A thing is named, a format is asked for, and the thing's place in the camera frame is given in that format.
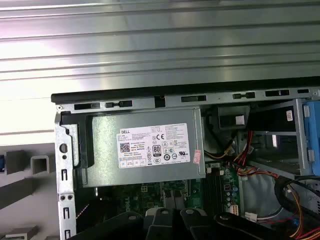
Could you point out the RAM slot black clips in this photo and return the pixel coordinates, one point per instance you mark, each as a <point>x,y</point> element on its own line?
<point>216,192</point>
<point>205,192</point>

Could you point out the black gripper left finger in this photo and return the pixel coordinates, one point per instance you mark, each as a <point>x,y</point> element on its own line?
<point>160,225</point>

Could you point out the blue plastic drive latch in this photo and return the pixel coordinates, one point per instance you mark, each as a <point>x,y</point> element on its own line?
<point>312,130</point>

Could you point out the grey parts rack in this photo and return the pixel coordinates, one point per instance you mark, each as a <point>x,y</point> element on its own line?
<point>17,192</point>

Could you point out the silver optical drive cage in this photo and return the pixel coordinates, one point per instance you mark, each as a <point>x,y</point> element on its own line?
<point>298,120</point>

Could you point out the grey power supply unit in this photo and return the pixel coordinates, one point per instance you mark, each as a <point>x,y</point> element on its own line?
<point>105,150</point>

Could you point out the RAM slot white clips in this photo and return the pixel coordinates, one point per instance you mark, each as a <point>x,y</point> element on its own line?
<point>210,192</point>
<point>221,192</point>

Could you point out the black open PC case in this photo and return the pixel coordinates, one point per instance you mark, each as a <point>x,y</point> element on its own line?
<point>100,93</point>

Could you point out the green motherboard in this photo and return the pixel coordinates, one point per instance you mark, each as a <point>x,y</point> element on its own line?
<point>231,175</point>

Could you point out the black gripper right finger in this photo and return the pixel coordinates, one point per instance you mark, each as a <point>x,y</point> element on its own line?
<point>195,225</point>

